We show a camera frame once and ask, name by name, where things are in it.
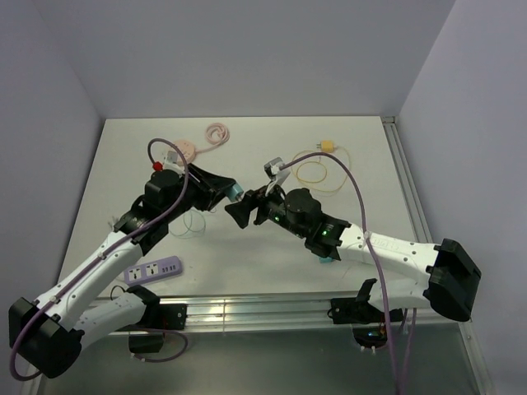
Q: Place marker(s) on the aluminium side rail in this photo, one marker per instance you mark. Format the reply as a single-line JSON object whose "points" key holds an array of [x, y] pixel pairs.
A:
{"points": [[411, 198]]}

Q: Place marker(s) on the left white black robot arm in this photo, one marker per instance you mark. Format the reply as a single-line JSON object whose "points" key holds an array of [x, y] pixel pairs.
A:
{"points": [[51, 331]]}

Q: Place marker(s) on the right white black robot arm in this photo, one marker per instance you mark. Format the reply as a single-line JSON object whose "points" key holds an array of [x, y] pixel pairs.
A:
{"points": [[442, 277]]}

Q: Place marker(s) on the purple power strip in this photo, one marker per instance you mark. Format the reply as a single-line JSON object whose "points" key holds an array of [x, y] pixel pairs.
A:
{"points": [[153, 271]]}

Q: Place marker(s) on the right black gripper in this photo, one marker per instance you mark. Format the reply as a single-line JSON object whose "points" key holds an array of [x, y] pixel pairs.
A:
{"points": [[260, 197]]}

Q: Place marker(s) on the yellow charger plug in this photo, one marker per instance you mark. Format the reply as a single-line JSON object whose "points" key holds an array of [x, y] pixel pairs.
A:
{"points": [[326, 146]]}

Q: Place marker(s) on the round pink power strip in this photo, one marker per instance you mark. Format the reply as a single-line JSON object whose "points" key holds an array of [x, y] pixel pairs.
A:
{"points": [[186, 151]]}

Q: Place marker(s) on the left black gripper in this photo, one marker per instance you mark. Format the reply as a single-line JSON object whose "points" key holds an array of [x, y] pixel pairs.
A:
{"points": [[212, 188]]}

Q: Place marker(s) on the aluminium front rail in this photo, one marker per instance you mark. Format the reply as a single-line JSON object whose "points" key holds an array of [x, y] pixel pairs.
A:
{"points": [[246, 313]]}

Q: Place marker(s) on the teal charger plug with cable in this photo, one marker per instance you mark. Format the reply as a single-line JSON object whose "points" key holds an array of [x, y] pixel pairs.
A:
{"points": [[235, 193]]}

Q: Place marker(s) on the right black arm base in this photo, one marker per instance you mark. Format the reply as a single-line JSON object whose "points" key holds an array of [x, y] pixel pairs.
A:
{"points": [[372, 331]]}

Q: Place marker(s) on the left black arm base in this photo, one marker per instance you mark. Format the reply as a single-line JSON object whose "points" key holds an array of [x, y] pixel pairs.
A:
{"points": [[147, 338]]}

